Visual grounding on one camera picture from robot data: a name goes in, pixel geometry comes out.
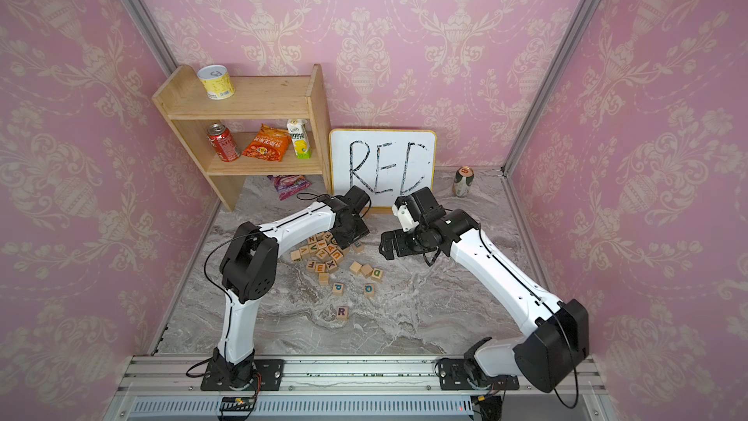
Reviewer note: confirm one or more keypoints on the wooden shelf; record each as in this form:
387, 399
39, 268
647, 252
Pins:
273, 100

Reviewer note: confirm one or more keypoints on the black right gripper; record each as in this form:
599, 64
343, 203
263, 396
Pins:
400, 238

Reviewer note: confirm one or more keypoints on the pink snack bag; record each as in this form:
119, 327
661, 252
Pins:
289, 185

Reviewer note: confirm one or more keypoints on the white green drink carton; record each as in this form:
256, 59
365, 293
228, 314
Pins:
299, 138

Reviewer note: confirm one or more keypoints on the wooden block purple R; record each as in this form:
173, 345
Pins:
342, 313

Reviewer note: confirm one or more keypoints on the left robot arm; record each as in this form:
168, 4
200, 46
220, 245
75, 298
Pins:
249, 267

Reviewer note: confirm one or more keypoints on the green white beverage can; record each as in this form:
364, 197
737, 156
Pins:
463, 180

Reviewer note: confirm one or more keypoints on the aluminium corner post right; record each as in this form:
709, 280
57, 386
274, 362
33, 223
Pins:
566, 50

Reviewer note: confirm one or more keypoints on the aluminium corner post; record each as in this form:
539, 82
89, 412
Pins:
566, 50
149, 30

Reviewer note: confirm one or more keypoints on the wooden block green D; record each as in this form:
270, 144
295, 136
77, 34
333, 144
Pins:
377, 274

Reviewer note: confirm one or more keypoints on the aluminium corner post left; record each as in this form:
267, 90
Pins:
149, 30

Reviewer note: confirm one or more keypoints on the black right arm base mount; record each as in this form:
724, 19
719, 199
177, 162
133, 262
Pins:
459, 374

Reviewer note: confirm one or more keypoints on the red soda can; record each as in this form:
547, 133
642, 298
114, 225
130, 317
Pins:
223, 142

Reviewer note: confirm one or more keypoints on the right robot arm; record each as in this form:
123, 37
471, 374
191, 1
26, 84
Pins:
554, 333

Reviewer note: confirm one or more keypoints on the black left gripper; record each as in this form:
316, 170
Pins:
345, 242

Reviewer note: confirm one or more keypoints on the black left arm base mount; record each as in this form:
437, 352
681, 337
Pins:
242, 375

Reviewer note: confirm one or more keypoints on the wooden block purple X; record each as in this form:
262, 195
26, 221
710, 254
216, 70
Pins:
331, 266

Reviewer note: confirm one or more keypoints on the orange snack bag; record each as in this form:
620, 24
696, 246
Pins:
269, 144

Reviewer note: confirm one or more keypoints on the whiteboard with yellow frame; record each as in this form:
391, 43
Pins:
386, 164

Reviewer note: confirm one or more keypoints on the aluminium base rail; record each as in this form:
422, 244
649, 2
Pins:
421, 387

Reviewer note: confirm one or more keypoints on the yellow white tin can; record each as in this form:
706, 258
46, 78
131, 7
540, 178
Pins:
217, 82

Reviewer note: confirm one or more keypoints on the plain wooden block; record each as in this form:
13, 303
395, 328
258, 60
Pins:
366, 271
355, 268

